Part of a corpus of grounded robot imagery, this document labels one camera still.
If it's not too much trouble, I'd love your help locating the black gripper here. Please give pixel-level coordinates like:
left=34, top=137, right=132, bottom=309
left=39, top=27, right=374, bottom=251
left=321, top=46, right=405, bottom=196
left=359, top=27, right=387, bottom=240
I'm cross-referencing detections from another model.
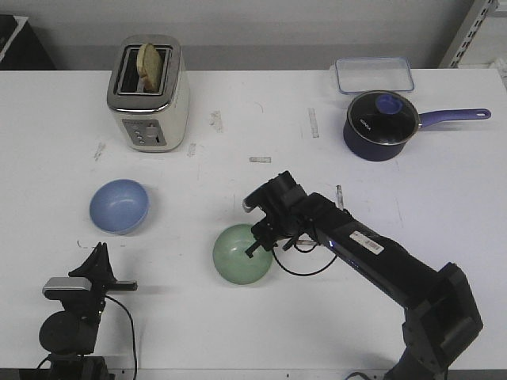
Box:
left=61, top=242, right=137, bottom=317
left=245, top=171, right=317, bottom=258

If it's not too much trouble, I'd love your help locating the green bowl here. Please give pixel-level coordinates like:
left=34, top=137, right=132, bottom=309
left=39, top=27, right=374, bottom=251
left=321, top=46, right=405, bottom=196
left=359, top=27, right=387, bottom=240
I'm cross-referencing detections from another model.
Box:
left=212, top=224, right=273, bottom=285

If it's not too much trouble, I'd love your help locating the blue bowl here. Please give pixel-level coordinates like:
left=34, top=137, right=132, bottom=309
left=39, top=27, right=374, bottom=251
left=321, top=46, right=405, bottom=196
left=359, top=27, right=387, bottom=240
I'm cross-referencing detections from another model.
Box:
left=89, top=179, right=150, bottom=234

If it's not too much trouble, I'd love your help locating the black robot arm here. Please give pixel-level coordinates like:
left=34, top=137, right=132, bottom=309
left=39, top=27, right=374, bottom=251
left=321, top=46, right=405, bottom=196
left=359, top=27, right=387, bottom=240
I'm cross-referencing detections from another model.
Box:
left=39, top=242, right=138, bottom=379
left=243, top=171, right=483, bottom=379

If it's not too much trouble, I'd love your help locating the dark blue saucepan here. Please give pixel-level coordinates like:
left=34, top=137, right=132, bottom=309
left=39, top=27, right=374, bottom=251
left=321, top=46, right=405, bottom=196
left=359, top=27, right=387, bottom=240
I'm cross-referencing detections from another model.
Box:
left=343, top=99, right=491, bottom=162

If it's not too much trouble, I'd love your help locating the glass pot lid blue knob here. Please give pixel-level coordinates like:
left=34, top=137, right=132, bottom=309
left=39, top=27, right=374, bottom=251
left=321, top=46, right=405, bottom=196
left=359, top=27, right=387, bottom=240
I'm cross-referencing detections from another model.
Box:
left=347, top=90, right=420, bottom=146

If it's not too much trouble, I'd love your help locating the clear plastic food container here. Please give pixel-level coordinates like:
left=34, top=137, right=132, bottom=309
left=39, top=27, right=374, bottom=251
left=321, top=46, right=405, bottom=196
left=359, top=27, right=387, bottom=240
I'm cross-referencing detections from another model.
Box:
left=330, top=57, right=415, bottom=105

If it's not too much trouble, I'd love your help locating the cream and chrome toaster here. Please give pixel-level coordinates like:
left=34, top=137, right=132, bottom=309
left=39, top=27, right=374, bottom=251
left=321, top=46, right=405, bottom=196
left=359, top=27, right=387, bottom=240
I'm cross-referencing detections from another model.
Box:
left=106, top=34, right=190, bottom=153

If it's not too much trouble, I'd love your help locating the toast slice in toaster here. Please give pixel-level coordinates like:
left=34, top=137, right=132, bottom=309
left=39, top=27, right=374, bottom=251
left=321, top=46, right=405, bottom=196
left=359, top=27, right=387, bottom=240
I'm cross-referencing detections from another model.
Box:
left=136, top=43, right=162, bottom=93

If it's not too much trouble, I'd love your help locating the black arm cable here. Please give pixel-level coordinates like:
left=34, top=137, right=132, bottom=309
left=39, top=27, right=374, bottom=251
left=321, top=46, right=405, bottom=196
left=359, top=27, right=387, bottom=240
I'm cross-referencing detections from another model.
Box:
left=272, top=237, right=338, bottom=277
left=103, top=294, right=139, bottom=380

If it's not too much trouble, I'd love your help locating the white metal shelf rail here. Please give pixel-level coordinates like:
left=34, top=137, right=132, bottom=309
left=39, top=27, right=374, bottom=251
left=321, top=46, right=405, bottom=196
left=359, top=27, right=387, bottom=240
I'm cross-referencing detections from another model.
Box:
left=437, top=1, right=506, bottom=69

